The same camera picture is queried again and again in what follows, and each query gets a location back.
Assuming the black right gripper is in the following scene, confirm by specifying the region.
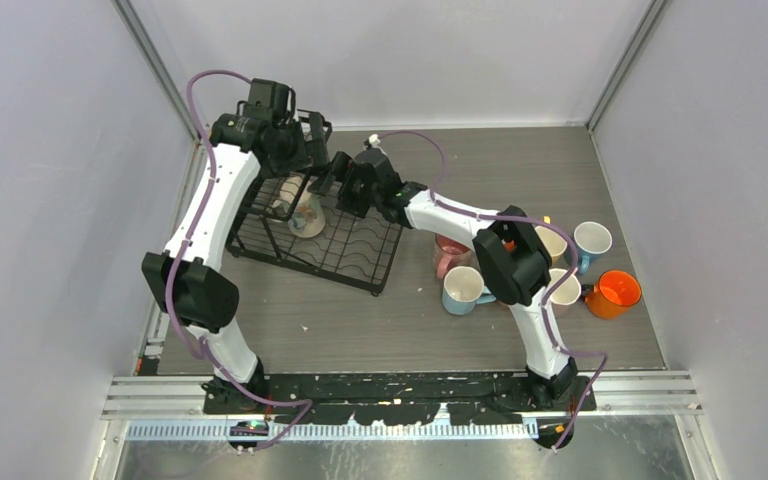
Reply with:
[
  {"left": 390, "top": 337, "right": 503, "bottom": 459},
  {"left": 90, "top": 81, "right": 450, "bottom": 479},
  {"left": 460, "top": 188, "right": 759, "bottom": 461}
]
[{"left": 310, "top": 152, "right": 382, "bottom": 219}]

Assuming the black wire dish rack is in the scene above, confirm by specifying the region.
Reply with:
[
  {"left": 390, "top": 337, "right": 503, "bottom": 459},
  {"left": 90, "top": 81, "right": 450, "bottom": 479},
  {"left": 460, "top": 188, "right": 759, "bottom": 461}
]
[{"left": 224, "top": 109, "right": 406, "bottom": 297}]

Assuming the large pink mug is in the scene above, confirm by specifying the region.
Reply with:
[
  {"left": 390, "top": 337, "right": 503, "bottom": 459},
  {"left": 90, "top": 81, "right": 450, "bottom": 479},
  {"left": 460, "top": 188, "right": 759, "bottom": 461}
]
[{"left": 432, "top": 234, "right": 475, "bottom": 280}]

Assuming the light blue cup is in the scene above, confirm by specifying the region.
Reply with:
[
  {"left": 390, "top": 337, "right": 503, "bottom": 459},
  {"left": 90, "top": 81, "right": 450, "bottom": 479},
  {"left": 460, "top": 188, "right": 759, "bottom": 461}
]
[{"left": 442, "top": 266, "right": 496, "bottom": 316}]

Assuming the yellow mug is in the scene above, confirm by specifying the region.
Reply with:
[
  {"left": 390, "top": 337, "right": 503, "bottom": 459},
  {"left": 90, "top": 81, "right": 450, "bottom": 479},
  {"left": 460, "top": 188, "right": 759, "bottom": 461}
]
[{"left": 535, "top": 225, "right": 568, "bottom": 265}]

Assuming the pink cup rack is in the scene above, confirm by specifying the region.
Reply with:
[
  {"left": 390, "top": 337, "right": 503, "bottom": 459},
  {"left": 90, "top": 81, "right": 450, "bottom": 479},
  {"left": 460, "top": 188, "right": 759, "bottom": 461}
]
[{"left": 548, "top": 268, "right": 582, "bottom": 318}]

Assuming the blue floral mug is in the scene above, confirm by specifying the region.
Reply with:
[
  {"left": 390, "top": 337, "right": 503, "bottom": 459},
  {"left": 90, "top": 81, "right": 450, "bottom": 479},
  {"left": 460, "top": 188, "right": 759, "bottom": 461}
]
[{"left": 563, "top": 221, "right": 613, "bottom": 275}]

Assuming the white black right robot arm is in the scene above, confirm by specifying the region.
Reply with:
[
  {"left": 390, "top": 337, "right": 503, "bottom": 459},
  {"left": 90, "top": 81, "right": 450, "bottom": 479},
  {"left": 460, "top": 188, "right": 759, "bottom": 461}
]
[{"left": 310, "top": 148, "right": 586, "bottom": 411}]

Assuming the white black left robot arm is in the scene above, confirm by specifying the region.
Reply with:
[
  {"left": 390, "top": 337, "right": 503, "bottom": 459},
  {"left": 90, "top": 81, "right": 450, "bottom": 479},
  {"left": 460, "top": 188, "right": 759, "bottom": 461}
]
[{"left": 141, "top": 78, "right": 328, "bottom": 414}]

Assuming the cream cup in rack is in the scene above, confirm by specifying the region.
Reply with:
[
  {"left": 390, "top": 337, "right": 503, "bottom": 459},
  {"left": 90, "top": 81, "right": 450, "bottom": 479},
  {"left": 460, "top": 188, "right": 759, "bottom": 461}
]
[{"left": 271, "top": 175, "right": 326, "bottom": 239}]

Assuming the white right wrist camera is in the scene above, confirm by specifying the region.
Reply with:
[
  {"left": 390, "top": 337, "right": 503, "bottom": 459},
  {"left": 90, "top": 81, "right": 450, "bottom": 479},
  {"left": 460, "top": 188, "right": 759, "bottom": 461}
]
[{"left": 364, "top": 134, "right": 381, "bottom": 149}]

